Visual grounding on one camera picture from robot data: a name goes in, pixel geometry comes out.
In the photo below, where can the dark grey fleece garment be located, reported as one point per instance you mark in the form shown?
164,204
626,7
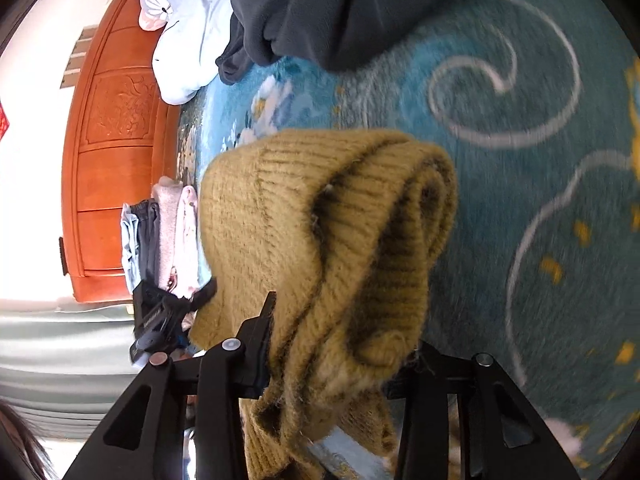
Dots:
325,10

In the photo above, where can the carved wooden headboard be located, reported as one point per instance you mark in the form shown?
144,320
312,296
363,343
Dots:
110,160

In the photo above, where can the teal printed blanket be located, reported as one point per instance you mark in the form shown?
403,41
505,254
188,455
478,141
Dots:
500,260

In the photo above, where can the folded white pink floral garment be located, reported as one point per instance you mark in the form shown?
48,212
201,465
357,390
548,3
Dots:
186,240

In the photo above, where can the pale blue white garment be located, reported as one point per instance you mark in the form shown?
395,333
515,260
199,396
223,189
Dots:
192,50

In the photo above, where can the brown wall strips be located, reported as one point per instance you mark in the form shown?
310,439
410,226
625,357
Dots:
76,55

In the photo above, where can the person's dark hair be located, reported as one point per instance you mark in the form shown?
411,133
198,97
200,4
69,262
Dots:
17,445

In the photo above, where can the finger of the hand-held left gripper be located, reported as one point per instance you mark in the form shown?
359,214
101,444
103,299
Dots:
204,294

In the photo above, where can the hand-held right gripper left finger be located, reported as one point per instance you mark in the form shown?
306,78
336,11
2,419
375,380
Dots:
256,376

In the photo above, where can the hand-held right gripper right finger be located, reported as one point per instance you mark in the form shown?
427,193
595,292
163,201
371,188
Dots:
426,376

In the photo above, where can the olive knitted sweater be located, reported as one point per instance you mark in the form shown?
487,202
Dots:
320,260

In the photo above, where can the folded dark grey garment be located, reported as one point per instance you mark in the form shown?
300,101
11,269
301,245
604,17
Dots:
149,240

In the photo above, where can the grey-green bed sheet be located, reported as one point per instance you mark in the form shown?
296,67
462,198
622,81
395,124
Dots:
60,355

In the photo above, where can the folded light blue jeans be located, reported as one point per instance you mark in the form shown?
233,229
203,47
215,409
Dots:
130,245

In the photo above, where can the red wall decoration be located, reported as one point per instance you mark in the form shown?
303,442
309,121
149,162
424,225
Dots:
3,120

